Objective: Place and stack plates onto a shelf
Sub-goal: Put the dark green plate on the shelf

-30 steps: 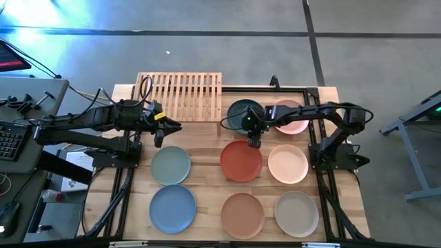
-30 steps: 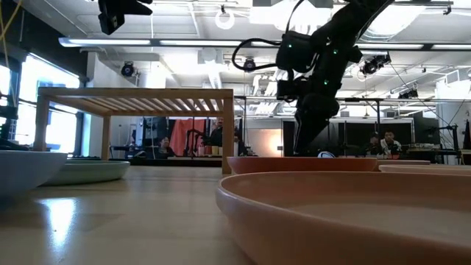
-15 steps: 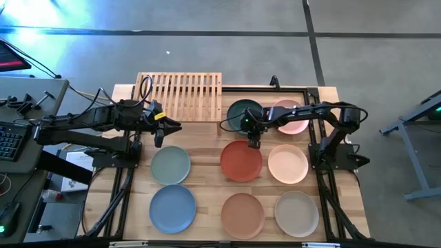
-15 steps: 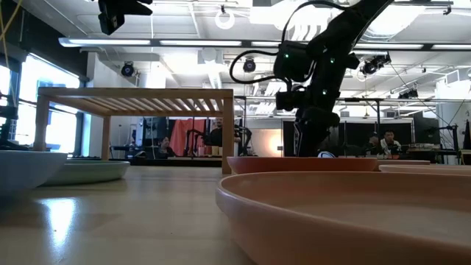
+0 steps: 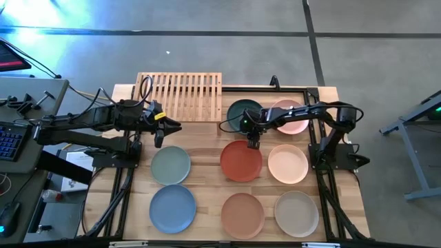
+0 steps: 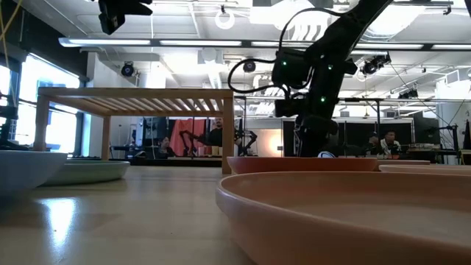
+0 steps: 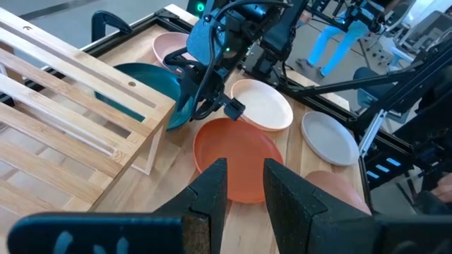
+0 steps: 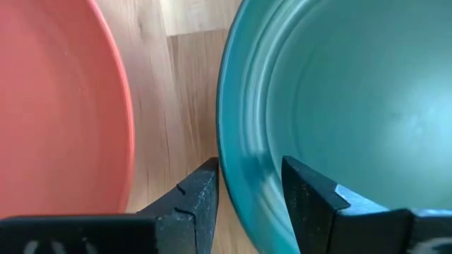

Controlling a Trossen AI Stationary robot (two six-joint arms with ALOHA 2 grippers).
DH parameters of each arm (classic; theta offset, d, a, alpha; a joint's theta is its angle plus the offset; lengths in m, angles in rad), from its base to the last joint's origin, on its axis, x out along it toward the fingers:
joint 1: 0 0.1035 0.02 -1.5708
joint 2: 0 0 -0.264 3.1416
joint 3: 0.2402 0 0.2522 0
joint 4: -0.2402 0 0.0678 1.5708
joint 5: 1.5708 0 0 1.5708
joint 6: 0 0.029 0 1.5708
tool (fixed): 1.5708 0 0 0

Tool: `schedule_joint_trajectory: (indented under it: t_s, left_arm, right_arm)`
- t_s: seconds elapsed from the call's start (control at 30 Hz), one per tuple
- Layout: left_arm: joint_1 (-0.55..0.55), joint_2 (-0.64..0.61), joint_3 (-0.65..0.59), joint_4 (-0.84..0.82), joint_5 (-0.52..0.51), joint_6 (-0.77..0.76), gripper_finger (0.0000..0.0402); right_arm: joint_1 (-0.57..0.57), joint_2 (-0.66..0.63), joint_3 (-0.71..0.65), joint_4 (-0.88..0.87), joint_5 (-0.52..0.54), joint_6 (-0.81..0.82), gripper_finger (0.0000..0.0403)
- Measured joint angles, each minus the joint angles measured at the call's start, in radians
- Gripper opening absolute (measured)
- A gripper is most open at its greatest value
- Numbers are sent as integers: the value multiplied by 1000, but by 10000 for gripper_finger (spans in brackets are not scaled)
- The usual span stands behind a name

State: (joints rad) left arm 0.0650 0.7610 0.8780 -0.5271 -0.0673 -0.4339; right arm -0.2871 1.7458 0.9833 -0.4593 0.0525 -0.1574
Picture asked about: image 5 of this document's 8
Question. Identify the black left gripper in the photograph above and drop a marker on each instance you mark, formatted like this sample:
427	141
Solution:
153	125

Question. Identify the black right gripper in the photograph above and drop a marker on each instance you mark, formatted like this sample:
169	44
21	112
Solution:
253	120

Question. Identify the red plate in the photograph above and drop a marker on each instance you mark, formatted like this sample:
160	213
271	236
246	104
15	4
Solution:
241	162

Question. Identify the sage green plate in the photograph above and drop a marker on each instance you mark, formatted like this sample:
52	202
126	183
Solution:
170	166

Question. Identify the dark green plate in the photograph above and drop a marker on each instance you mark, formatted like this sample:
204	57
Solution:
237	108

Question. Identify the peach plate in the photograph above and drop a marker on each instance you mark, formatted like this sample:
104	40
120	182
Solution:
287	164

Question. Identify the pink plate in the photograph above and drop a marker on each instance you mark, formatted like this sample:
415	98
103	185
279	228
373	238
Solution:
293	127

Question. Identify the terracotta brown plate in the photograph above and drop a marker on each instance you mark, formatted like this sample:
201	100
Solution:
243	216

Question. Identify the blue plate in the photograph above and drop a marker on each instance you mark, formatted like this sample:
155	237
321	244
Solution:
172	209

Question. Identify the beige plate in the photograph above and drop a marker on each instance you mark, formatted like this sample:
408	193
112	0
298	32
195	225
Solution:
296	214

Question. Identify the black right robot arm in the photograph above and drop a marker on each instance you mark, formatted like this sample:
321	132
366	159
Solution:
303	112

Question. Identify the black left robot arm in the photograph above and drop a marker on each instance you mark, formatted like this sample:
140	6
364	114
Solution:
86	118

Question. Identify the wooden slatted shelf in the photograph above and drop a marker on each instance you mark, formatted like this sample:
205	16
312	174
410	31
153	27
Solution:
189	100

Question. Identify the yellow tag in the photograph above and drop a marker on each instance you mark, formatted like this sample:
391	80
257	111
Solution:
160	115

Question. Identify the white booklet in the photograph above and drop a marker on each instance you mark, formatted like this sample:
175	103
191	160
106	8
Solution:
81	160

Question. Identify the black diagonal beam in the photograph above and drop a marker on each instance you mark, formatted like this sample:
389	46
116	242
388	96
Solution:
62	167

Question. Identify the grey side desk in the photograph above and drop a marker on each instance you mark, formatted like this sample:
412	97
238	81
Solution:
51	86

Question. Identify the clear plastic bottle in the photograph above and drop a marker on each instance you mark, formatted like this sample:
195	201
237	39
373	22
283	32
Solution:
51	196

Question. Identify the black desk clamp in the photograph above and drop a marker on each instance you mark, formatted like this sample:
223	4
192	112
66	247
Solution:
10	100
25	106

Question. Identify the small metal bolt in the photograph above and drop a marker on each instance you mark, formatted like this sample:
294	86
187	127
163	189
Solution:
44	228

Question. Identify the black backlit keyboard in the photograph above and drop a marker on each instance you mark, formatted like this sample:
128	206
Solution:
12	141

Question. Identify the grey metal stand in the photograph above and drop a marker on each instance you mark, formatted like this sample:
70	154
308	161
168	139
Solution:
413	158

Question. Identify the black computer monitor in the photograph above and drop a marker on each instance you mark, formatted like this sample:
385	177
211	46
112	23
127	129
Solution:
10	58

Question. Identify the black computer mouse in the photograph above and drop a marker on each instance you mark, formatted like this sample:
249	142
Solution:
8	217

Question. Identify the green-lit black device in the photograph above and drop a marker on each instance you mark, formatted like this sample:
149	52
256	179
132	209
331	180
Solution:
435	113

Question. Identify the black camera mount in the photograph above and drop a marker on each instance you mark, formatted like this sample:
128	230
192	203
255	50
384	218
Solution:
274	82

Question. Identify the black aluminium table frame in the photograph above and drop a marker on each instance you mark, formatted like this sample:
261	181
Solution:
293	90

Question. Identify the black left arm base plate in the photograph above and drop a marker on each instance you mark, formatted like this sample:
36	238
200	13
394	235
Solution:
103	160

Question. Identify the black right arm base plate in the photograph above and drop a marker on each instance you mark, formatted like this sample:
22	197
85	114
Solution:
344	156

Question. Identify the silver edge bracket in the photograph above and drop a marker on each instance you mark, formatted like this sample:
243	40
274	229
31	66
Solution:
320	245
127	244

